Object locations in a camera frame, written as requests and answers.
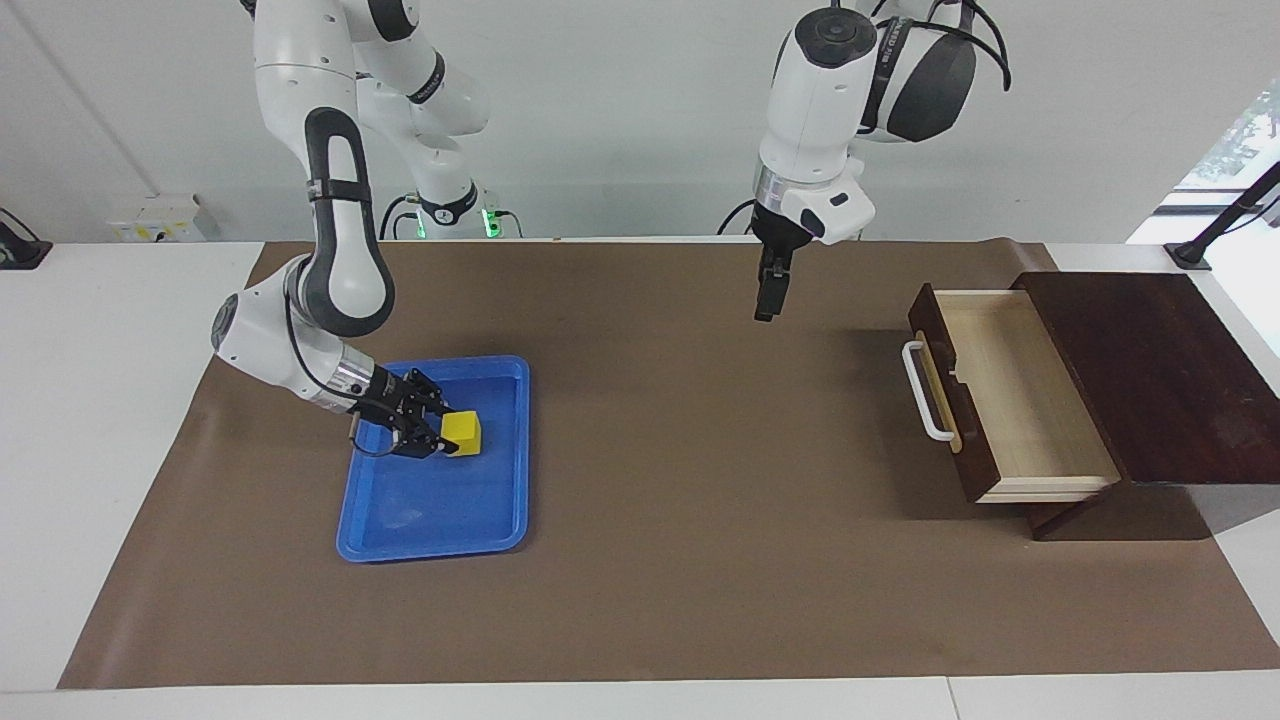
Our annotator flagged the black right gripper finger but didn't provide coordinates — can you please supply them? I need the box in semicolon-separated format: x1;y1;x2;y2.
405;368;451;413
392;425;461;461

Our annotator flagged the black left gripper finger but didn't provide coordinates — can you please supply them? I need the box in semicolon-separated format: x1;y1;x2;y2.
755;258;791;323

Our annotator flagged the yellow cube block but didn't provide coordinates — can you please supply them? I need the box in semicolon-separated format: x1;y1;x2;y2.
441;410;483;458

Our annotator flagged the white drawer handle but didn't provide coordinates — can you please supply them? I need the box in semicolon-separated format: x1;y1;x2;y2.
902;340;958;443

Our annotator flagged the wooden drawer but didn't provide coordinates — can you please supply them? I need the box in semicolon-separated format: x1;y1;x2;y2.
907;283;1123;506

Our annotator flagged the blue plastic tray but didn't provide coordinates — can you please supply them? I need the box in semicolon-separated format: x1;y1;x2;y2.
336;355;531;564

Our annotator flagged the brown table mat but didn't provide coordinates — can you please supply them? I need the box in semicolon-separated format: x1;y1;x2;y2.
57;238;1280;691

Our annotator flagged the dark wooden cabinet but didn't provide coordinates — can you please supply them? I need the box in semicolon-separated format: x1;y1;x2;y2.
1010;272;1280;543

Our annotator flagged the glass window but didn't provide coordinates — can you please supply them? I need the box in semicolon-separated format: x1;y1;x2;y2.
1170;80;1280;206

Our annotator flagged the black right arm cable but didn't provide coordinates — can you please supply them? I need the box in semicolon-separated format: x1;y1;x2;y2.
347;410;401;459

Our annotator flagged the white wall socket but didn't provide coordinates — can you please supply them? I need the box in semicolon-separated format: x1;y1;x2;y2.
108;195;206;243

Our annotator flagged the black clamp mount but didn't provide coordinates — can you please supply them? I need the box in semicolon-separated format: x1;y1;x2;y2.
0;208;53;271

